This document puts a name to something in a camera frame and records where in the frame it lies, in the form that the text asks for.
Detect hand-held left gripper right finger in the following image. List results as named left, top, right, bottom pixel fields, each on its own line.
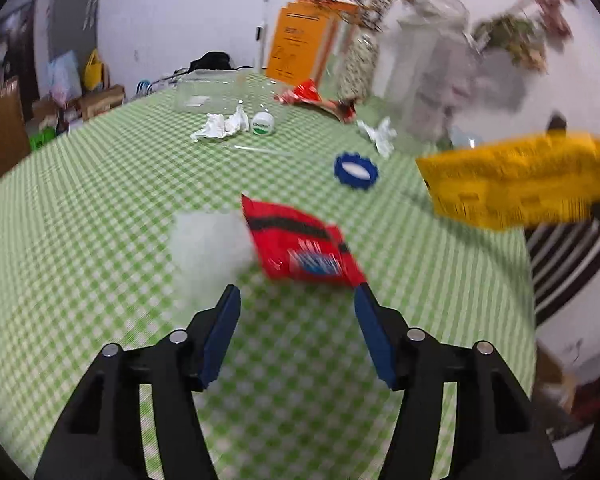
left=354, top=284, right=563, bottom=480

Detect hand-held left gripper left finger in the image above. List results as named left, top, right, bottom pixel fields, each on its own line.
left=34, top=284, right=242, bottom=480

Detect yellow snack packet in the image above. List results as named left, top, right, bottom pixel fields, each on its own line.
left=416, top=131, right=600, bottom=231

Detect red blue-label snack packet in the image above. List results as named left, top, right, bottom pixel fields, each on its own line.
left=241, top=194, right=368, bottom=288

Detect clear plastic container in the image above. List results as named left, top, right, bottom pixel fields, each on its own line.
left=174, top=71, right=281, bottom=115

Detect torn red snack wrapper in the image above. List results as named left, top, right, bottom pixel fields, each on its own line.
left=274, top=79, right=358, bottom=123

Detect dark wooden slatted chair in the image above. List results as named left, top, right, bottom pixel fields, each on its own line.
left=525, top=217, right=600, bottom=326

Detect white fluffy ball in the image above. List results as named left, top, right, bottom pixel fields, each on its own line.
left=169, top=210, right=256, bottom=296

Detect dried pink flowers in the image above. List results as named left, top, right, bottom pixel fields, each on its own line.
left=472, top=0, right=578, bottom=71

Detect green checked tablecloth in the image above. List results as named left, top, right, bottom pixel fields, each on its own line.
left=0, top=72, right=538, bottom=480

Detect blue toothed lid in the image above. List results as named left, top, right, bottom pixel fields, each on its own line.
left=334, top=152, right=380, bottom=190

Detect crumpled white tissue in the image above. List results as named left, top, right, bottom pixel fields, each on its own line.
left=357, top=116, right=398, bottom=158
left=190, top=105, right=251, bottom=142

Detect clear plastic straw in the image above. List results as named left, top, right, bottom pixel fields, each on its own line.
left=234, top=144, right=291, bottom=157

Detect white spotted vase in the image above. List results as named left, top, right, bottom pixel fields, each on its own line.
left=339, top=32, right=381, bottom=103

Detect small white green jar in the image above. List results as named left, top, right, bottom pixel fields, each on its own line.
left=251, top=111, right=276, bottom=136

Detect orange book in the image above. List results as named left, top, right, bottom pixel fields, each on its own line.
left=267, top=5, right=338, bottom=86
left=295, top=0, right=361, bottom=81

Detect large cardboard box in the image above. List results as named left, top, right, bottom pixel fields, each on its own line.
left=77, top=85, right=126, bottom=121

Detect green bag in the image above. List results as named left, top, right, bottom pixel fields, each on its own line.
left=29, top=127, right=58, bottom=151

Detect black bag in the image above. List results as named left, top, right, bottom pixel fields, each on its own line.
left=189, top=51, right=236, bottom=72

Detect yellow bag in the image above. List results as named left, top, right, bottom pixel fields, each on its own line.
left=83, top=50, right=104, bottom=91

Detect light blue printed bag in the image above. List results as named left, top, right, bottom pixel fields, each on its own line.
left=47, top=51, right=83, bottom=98

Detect white electric toothbrush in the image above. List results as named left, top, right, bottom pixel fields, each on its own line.
left=253, top=0, right=272, bottom=73

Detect grey refrigerator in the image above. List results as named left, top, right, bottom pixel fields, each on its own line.
left=47, top=0, right=101, bottom=91

